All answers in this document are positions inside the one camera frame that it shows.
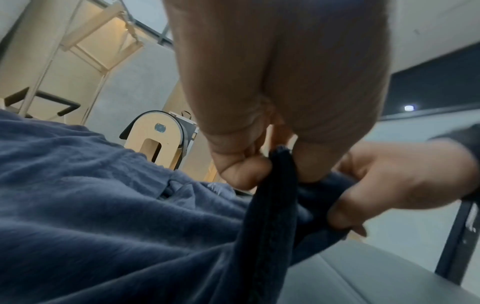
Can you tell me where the grey padded bench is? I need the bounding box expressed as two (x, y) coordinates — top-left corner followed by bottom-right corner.
(277, 237), (480, 304)

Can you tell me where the person's right forearm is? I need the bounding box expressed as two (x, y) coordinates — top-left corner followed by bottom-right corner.
(427, 123), (480, 202)

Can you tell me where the blue cotton garment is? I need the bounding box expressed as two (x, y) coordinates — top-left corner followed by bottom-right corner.
(0, 108), (263, 304)

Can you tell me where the dark window panel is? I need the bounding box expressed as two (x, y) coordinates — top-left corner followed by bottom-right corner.
(381, 53), (480, 121)

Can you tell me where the dark navy towel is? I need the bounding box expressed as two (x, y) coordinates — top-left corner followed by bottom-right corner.
(232, 145), (363, 304)

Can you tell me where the black metal post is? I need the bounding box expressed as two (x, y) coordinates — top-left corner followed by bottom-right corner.
(434, 196), (480, 286)

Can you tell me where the light wooden frame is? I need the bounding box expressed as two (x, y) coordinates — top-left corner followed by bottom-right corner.
(0, 0), (146, 127)

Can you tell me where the black padded bar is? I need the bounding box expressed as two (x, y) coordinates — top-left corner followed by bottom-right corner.
(3, 87), (82, 119)

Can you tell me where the person's right hand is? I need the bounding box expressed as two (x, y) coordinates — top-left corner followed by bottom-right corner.
(326, 139), (480, 238)

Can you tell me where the wooden ladder barrel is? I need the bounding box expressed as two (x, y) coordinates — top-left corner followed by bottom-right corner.
(119, 110), (200, 172)

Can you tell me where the person's left hand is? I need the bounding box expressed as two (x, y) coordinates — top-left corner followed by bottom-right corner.
(163, 0), (395, 191)

